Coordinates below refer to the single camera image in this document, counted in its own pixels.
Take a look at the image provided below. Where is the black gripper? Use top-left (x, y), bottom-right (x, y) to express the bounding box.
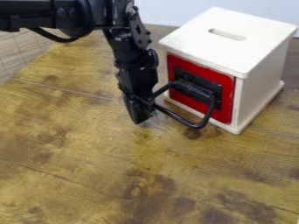
top-left (106, 35), bottom-right (158, 124)

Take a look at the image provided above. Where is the red drawer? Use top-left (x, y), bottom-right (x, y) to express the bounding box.
top-left (166, 53), bottom-right (236, 124)

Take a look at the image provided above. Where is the white wooden cabinet box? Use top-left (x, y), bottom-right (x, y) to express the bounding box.
top-left (158, 7), bottom-right (296, 134)

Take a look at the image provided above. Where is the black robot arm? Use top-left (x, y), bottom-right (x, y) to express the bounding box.
top-left (0, 0), bottom-right (158, 124)

